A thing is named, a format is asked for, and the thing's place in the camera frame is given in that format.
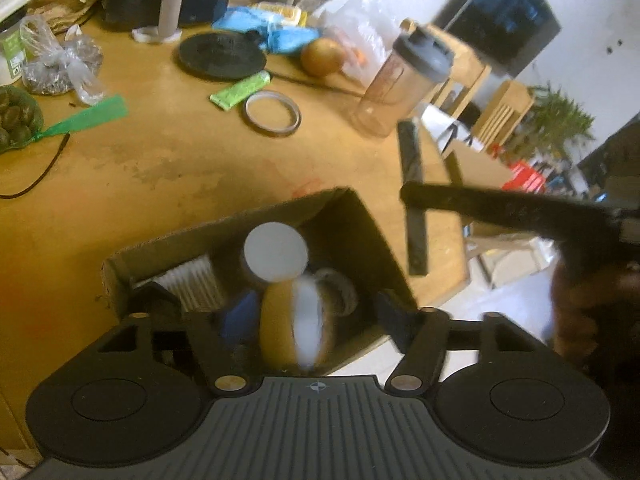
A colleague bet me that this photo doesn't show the clear shaker bottle grey lid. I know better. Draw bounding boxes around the clear shaker bottle grey lid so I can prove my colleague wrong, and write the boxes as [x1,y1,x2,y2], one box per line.
[350,27,455,138]

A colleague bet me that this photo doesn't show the bag of brown flatbreads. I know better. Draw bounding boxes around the bag of brown flatbreads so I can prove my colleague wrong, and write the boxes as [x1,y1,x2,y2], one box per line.
[27,0,106,33]

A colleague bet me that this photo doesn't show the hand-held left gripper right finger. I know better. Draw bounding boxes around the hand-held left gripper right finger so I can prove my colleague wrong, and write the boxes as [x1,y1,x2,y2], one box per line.
[377,290,543,393]

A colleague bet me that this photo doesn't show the white round jar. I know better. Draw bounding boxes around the white round jar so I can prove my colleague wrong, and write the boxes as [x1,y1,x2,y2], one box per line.
[243,221,308,283]

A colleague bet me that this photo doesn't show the green net bag of nuts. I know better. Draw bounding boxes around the green net bag of nuts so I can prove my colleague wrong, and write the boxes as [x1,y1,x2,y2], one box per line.
[0,85,128,153]

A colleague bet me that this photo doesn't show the red yellow apple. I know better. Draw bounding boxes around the red yellow apple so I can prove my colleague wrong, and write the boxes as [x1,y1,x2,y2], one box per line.
[300,38,347,78]

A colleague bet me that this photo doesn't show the green potted plant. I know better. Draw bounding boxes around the green potted plant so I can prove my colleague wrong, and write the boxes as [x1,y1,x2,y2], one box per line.
[530,85,596,161]

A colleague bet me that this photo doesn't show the black kettle base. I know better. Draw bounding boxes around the black kettle base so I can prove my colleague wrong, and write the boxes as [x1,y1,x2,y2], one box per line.
[178,32,267,79]

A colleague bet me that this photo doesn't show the blue wet wipes pack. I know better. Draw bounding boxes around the blue wet wipes pack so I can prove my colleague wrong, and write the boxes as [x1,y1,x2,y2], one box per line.
[267,27,321,55]
[212,6,281,33]

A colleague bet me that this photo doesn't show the black tape rolls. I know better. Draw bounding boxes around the black tape rolls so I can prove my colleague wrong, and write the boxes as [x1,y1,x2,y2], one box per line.
[244,91,302,137]

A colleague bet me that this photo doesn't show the clear bag of seeds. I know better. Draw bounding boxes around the clear bag of seeds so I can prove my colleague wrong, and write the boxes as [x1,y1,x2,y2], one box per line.
[20,15,107,106]

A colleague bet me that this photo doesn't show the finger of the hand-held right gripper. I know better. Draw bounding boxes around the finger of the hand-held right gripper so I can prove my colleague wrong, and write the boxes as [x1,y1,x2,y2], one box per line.
[400,181,621,242]

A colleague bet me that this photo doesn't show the pack of cotton swabs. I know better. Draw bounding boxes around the pack of cotton swabs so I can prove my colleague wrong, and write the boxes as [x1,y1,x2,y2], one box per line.
[150,254,227,311]

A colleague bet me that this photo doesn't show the yellow wet wipes pack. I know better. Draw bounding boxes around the yellow wet wipes pack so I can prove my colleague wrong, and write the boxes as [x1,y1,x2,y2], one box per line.
[250,1,308,27]

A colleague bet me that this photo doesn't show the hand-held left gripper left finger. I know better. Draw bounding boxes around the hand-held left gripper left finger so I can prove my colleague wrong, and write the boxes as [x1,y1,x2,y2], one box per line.
[97,290,261,393]

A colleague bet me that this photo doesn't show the black power cable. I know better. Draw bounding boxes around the black power cable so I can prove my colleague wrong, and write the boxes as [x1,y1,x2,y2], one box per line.
[265,67,367,97]

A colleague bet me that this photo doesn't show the plastic bag with container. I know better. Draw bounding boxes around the plastic bag with container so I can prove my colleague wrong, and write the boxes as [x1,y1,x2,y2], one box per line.
[0,0,51,87]

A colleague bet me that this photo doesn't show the thin black cable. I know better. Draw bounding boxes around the thin black cable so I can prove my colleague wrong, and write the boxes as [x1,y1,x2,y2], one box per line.
[0,132,71,200]

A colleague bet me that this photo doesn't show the dark wall monitor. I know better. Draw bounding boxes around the dark wall monitor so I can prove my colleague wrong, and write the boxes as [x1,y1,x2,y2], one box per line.
[445,0,562,78]

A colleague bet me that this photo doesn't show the large cardboard box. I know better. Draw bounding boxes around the large cardboard box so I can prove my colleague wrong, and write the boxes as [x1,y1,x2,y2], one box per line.
[445,140,516,236]

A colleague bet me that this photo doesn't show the wooden chair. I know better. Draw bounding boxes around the wooden chair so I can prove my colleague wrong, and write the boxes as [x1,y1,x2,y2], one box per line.
[400,19,493,116]
[470,80,536,143]

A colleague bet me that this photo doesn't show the brown and white plush toy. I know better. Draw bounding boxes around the brown and white plush toy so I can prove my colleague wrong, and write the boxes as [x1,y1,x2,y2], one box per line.
[259,277,337,368]

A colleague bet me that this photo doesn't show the clear plastic bag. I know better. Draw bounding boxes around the clear plastic bag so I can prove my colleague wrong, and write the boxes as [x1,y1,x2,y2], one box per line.
[325,0,401,83]

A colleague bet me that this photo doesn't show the person's right hand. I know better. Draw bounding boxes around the person's right hand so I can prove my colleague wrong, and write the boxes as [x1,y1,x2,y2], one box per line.
[550,260,608,367]

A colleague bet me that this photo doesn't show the green wrapped bar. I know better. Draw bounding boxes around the green wrapped bar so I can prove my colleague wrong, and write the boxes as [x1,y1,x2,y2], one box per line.
[210,71,272,110]

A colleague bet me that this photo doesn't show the brown cardboard box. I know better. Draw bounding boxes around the brown cardboard box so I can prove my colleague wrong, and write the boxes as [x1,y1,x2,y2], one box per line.
[102,186,418,376]

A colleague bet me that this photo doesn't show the white shopping bag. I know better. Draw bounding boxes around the white shopping bag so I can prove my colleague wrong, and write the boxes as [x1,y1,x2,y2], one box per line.
[420,105,486,153]

